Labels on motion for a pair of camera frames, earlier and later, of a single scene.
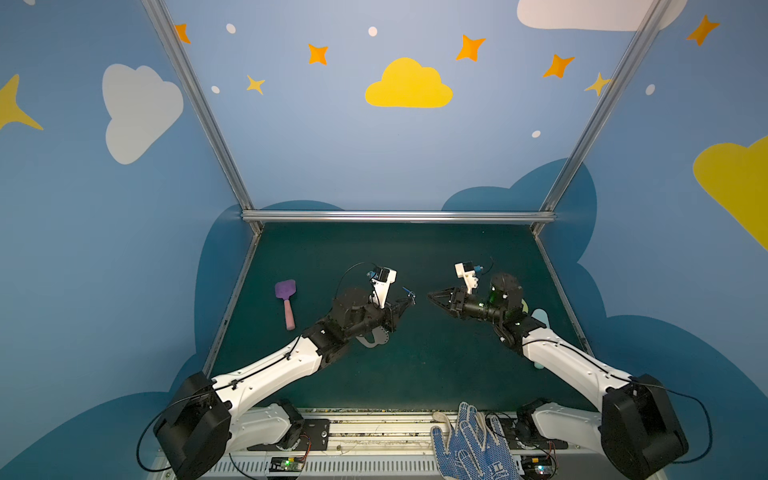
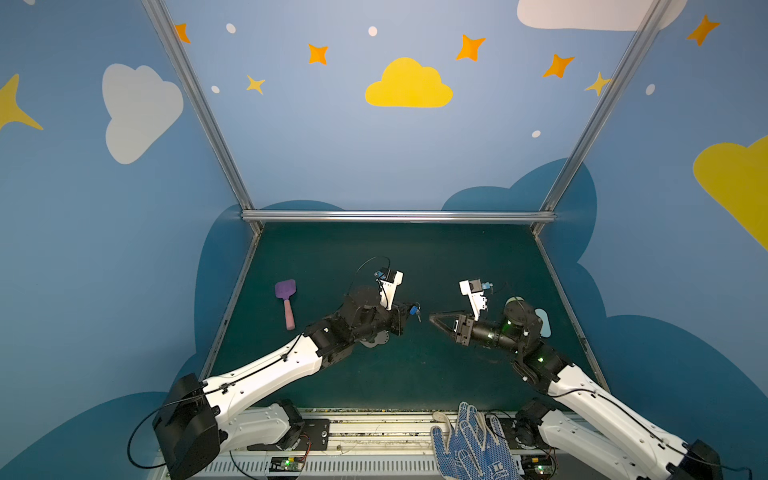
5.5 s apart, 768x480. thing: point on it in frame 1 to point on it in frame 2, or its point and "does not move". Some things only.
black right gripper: x=459 y=303 to x=464 y=329
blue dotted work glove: x=472 y=449 does not move
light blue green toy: x=541 y=315 does not move
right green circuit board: x=538 y=466 does not move
